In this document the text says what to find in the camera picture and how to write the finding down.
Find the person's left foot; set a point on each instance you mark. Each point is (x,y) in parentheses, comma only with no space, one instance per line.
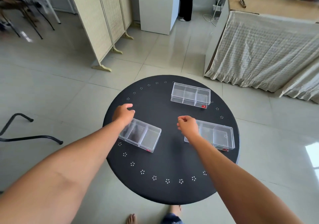
(131,219)

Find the black metal chair frame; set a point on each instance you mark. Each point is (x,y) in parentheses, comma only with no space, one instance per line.
(27,138)

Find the person's right thumb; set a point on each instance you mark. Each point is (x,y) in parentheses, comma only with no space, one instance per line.
(179,125)

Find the white metal frame leg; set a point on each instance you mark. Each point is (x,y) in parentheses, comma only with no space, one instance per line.
(51,4)

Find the person's right forearm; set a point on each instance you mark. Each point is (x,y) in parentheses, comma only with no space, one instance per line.
(236,181)

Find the clear plastic compartment box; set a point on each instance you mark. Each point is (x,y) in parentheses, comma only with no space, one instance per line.
(144,136)
(190,95)
(216,135)

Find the white checked cloth cover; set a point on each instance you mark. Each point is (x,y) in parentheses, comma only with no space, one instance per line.
(261,52)

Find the person's left thumb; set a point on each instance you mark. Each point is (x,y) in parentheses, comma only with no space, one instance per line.
(131,111)

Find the white power strip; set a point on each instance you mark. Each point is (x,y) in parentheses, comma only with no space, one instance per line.
(217,7)

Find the beige wooden counter top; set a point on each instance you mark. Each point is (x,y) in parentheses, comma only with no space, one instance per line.
(271,6)

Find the black folding chair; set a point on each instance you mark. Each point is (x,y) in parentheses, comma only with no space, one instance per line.
(30,19)

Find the person's right hand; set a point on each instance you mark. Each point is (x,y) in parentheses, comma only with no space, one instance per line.
(190,129)

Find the blue jeans leg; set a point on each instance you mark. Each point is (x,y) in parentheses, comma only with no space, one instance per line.
(172,219)

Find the person's left forearm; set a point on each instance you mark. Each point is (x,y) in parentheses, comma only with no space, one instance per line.
(62,176)

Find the small brown object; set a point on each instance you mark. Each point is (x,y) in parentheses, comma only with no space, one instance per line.
(243,2)

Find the white cabinet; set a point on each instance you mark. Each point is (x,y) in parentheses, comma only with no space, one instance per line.
(155,7)

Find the person's right foot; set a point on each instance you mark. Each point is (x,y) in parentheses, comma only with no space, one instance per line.
(175,209)

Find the person's foot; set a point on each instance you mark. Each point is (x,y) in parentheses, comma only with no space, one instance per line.
(131,219)
(175,209)

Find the beige woven folding screen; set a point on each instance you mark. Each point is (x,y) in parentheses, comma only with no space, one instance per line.
(97,22)

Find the person's left hand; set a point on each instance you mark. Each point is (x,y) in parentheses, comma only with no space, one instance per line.
(121,115)

